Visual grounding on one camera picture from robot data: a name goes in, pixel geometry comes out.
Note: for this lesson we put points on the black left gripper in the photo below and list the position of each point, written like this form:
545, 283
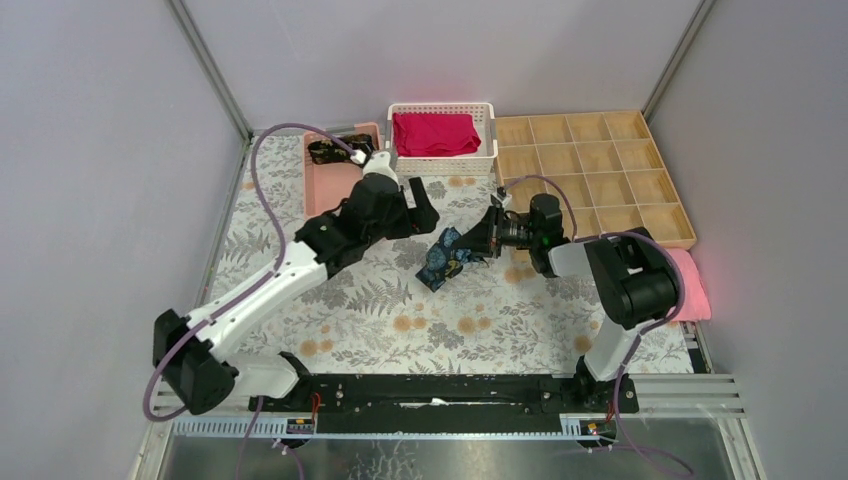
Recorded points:
411, 216

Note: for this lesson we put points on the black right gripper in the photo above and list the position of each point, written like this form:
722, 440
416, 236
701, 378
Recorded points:
486, 238

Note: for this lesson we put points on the blue floral necktie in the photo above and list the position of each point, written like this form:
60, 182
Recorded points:
443, 261

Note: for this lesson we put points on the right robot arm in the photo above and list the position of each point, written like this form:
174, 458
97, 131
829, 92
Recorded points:
637, 282

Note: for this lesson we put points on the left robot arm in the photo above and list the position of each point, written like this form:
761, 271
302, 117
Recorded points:
196, 354

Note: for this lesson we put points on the pink plastic basket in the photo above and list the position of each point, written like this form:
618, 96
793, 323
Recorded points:
325, 185

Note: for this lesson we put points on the black gold necktie in basket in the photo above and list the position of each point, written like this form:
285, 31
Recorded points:
325, 151

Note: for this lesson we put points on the white plastic basket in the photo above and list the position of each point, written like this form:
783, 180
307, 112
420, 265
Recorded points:
476, 164

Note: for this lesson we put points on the red folded cloth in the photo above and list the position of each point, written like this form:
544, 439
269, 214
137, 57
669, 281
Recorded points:
434, 135

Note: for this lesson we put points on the wooden compartment tray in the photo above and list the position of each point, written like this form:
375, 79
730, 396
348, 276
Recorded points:
604, 167

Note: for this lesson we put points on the pink folded cloth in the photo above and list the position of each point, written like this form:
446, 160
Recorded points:
696, 306

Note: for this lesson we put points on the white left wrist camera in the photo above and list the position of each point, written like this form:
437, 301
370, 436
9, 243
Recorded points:
380, 162

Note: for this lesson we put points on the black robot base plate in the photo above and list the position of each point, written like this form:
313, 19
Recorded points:
447, 404

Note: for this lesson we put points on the white slotted cable duct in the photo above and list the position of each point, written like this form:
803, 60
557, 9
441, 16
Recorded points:
233, 427

